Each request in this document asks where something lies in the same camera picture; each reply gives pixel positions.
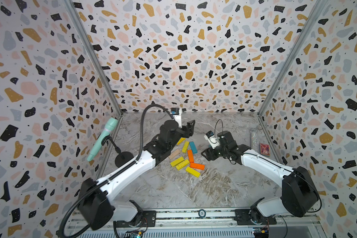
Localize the yellow block scuffed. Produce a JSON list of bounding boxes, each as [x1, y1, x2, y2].
[[177, 138, 185, 145]]

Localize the orange block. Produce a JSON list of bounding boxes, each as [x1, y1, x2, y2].
[[187, 150, 194, 163], [190, 163, 205, 170]]

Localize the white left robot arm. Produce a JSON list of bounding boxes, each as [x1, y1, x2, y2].
[[78, 120, 195, 231]]

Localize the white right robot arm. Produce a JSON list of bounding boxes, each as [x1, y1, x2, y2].
[[201, 131, 321, 224]]

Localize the natural wood block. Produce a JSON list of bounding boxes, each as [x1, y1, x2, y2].
[[169, 149, 181, 159]]

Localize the yellow block upper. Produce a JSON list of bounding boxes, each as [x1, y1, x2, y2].
[[182, 141, 189, 153]]

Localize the silver glitter microphone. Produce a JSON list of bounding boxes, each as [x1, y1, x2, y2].
[[250, 129, 259, 152]]

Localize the purple card box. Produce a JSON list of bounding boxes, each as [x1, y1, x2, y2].
[[260, 143, 271, 156]]

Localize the yellow block lowest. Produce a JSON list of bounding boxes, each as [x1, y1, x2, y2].
[[185, 167, 201, 178]]

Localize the black gooseneck mic stand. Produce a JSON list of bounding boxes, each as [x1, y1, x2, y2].
[[101, 135, 134, 168]]

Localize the mint green microphone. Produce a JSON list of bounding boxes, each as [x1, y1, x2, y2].
[[86, 117, 119, 162]]

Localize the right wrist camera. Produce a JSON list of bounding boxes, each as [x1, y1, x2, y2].
[[204, 131, 220, 149]]

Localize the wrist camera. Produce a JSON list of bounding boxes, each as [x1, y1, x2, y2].
[[204, 131, 220, 149], [171, 108, 182, 129]]

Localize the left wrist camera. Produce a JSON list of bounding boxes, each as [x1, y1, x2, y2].
[[171, 108, 182, 129]]

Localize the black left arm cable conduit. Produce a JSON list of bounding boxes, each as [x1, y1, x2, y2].
[[58, 104, 175, 238]]

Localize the round knob on rail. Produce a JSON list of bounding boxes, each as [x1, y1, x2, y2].
[[198, 209, 206, 219]]

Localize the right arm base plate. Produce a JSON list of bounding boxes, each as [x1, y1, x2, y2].
[[234, 209, 277, 225]]

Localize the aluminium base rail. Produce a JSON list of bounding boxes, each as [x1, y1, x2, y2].
[[68, 206, 322, 238]]

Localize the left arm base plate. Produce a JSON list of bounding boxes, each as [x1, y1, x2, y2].
[[129, 210, 157, 227]]

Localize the aluminium corner post left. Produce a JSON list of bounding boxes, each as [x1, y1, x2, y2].
[[63, 0, 123, 120]]

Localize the aluminium corner post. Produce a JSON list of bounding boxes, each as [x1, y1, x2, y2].
[[63, 0, 123, 120], [258, 0, 328, 117]]

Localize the aluminium corner post right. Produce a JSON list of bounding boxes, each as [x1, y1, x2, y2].
[[258, 0, 328, 117]]

